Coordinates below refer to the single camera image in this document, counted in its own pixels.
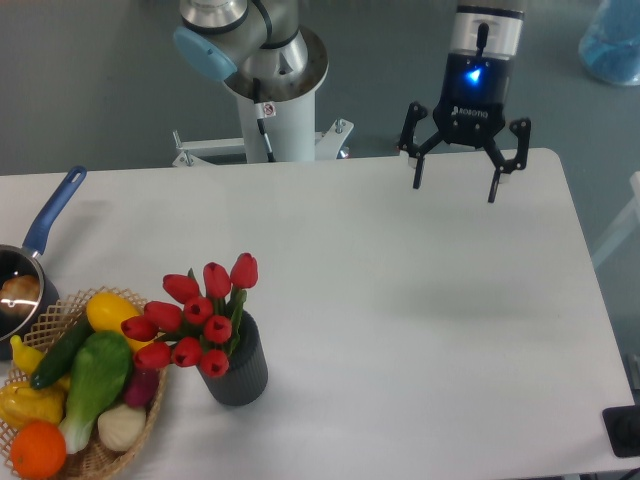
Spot red tulip bouquet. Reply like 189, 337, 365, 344
121, 252, 259, 378

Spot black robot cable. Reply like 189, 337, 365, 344
252, 77, 278, 164

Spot black device at edge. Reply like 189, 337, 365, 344
602, 405, 639, 458

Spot white garlic bulb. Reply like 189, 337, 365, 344
97, 404, 146, 452

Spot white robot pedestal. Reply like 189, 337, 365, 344
172, 87, 355, 167

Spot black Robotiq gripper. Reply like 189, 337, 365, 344
397, 53, 531, 203

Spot green bok choy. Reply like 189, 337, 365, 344
59, 331, 132, 455

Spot blue-handled saucepan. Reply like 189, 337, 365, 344
1, 166, 87, 361

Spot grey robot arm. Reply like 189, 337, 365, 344
173, 1, 531, 180

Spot dark green cucumber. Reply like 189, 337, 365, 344
30, 315, 94, 390

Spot yellow squash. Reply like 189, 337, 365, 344
86, 292, 150, 352

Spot dark grey ribbed vase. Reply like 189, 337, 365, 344
197, 312, 268, 407

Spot bread roll in pan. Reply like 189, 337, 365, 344
1, 275, 40, 318

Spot white frame at right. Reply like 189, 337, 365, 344
591, 171, 639, 269

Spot yellow banana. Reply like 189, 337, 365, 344
10, 335, 45, 377

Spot woven wicker basket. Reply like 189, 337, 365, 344
22, 286, 168, 479

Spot orange fruit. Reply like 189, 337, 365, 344
10, 421, 67, 479

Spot purple radish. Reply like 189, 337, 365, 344
123, 369, 159, 408

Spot yellow bell pepper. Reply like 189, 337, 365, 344
1, 381, 66, 430

